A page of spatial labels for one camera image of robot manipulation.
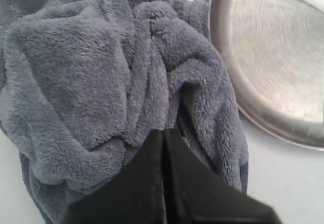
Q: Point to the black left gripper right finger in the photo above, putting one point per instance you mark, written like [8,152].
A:
[195,194]

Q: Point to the round stainless steel plate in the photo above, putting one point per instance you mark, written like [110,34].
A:
[273,50]

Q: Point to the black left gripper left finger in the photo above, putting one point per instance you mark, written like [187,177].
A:
[134,195]

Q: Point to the grey fluffy towel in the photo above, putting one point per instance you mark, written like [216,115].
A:
[84,81]

